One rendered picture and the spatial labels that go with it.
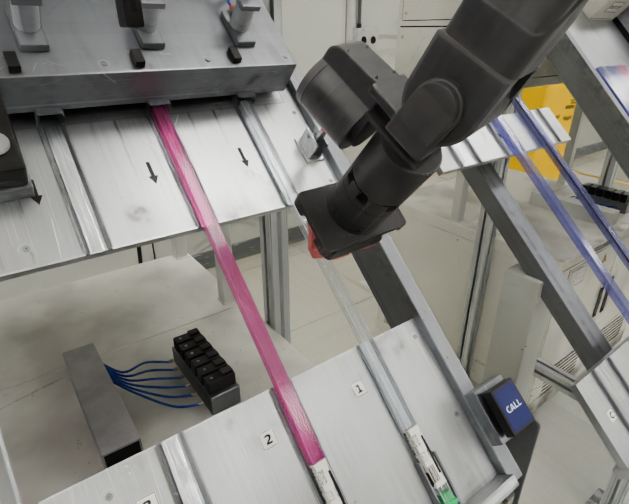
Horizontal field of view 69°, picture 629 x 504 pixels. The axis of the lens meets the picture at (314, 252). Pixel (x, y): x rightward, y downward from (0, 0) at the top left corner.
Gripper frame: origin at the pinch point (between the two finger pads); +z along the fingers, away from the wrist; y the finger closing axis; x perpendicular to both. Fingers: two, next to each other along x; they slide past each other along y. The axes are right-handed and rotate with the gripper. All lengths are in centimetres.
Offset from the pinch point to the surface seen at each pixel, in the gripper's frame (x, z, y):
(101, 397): 1.1, 34.1, 25.0
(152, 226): -7.9, 0.0, 16.4
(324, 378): 13.1, 0.5, 6.3
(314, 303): -17, 147, -74
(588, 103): -13, 7, -85
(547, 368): 39, 52, -79
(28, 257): -7.7, -0.6, 27.4
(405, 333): 12.8, 1.1, -5.7
